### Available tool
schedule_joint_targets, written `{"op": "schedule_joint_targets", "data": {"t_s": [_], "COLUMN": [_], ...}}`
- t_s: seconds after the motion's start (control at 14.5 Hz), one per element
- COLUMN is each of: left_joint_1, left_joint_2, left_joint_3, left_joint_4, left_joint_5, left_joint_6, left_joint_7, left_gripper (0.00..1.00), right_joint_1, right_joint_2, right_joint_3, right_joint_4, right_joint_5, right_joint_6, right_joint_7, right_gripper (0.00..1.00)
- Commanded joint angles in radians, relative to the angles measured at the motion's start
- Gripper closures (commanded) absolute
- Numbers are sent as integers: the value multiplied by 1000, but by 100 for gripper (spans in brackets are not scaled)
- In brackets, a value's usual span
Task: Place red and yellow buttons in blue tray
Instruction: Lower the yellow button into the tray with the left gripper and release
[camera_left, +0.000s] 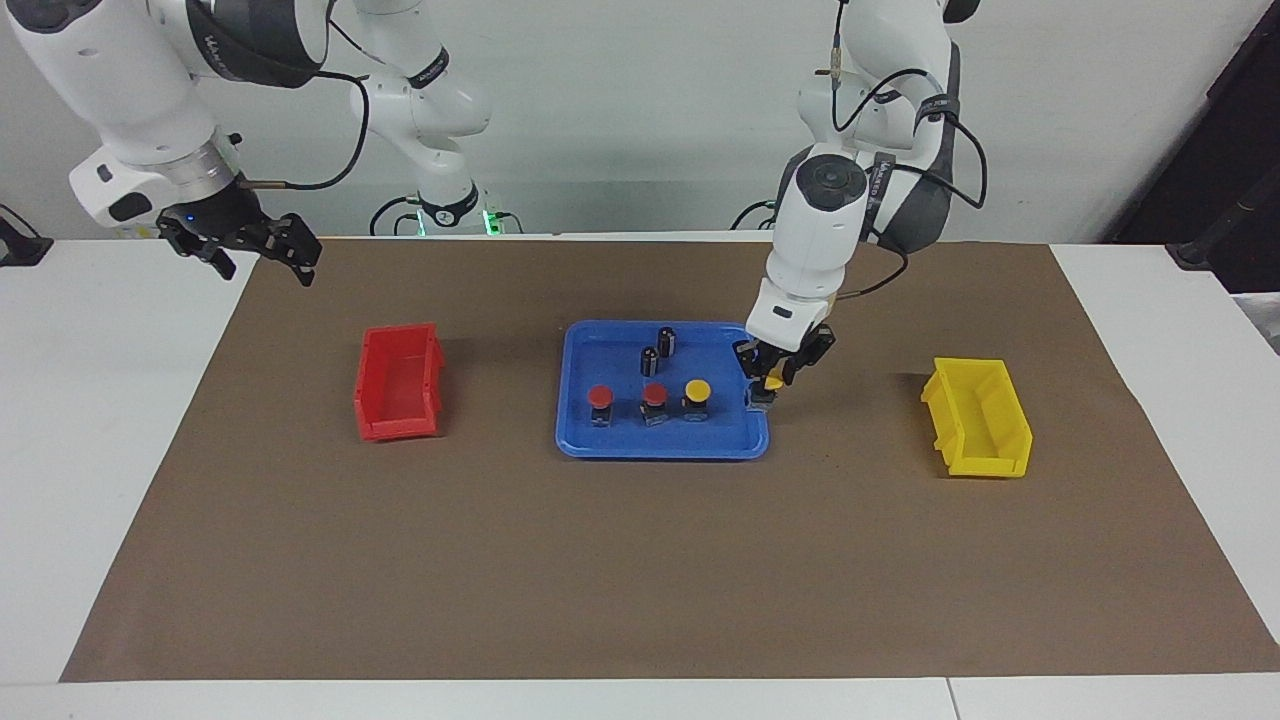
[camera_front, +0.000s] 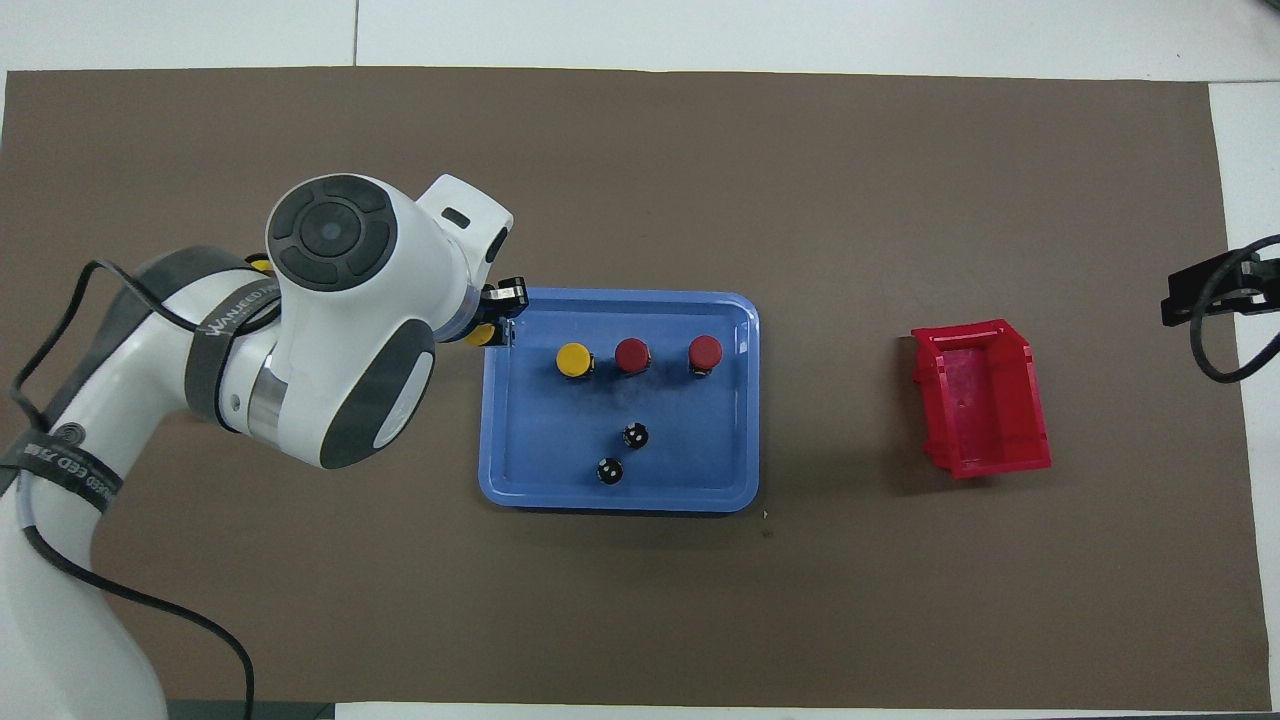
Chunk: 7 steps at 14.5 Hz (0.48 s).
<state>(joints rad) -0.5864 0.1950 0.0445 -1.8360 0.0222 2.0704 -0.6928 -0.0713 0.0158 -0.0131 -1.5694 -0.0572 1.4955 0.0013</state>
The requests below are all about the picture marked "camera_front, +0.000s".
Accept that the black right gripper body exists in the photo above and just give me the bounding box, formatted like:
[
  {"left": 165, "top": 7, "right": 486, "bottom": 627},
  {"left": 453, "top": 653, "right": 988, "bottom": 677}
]
[{"left": 1160, "top": 250, "right": 1280, "bottom": 327}]

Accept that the blue plastic tray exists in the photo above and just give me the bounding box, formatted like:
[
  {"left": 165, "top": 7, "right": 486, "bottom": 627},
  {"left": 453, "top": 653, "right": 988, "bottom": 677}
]
[{"left": 478, "top": 288, "right": 761, "bottom": 514}]

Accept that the red plastic parts bin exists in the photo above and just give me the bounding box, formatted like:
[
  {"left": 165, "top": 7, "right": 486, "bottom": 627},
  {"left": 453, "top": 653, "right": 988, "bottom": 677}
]
[{"left": 910, "top": 319, "right": 1053, "bottom": 480}]

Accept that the brown paper table mat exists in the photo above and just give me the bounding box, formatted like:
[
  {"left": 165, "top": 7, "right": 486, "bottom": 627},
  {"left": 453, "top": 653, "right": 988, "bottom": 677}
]
[{"left": 0, "top": 66, "right": 1273, "bottom": 711}]

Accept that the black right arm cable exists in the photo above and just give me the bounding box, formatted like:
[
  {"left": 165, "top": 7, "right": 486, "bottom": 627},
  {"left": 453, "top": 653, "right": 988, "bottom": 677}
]
[{"left": 1189, "top": 235, "right": 1280, "bottom": 385}]

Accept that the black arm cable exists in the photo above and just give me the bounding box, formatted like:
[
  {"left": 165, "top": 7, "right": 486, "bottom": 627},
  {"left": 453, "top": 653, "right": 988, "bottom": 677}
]
[
  {"left": 1189, "top": 235, "right": 1280, "bottom": 385},
  {"left": 8, "top": 258, "right": 289, "bottom": 720}
]

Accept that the black strap on left arm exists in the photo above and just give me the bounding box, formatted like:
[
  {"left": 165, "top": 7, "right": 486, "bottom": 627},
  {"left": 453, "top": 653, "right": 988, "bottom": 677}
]
[
  {"left": 184, "top": 275, "right": 287, "bottom": 427},
  {"left": 0, "top": 424, "right": 127, "bottom": 517}
]

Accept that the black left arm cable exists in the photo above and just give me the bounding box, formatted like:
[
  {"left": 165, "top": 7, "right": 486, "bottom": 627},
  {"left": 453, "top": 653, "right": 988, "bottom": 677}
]
[{"left": 8, "top": 258, "right": 289, "bottom": 720}]

